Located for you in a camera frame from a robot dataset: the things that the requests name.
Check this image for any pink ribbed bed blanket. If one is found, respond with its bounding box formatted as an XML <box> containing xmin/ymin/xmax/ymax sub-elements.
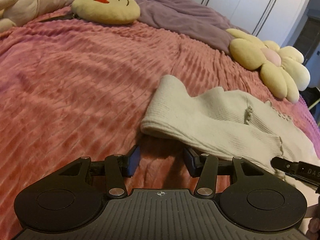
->
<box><xmin>1</xmin><ymin>15</ymin><xmax>319</xmax><ymax>239</ymax></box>

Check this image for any yellow flower-shaped pillow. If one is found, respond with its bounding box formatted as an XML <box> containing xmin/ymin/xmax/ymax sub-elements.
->
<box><xmin>226</xmin><ymin>28</ymin><xmax>310</xmax><ymax>103</ymax></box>

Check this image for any yellow kiss-face round pillow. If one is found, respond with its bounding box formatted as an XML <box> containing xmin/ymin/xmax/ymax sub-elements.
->
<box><xmin>71</xmin><ymin>0</ymin><xmax>140</xmax><ymax>25</ymax></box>

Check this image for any cream ribbed knit sweater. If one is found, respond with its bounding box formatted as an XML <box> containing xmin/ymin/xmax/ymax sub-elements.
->
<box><xmin>140</xmin><ymin>75</ymin><xmax>319</xmax><ymax>205</ymax></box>

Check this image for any purple quilt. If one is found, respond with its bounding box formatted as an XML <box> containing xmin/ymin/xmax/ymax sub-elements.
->
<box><xmin>135</xmin><ymin>0</ymin><xmax>237</xmax><ymax>55</ymax></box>

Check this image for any white wardrobe with dark handles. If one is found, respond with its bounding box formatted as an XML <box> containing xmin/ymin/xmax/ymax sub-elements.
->
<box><xmin>193</xmin><ymin>0</ymin><xmax>309</xmax><ymax>46</ymax></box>

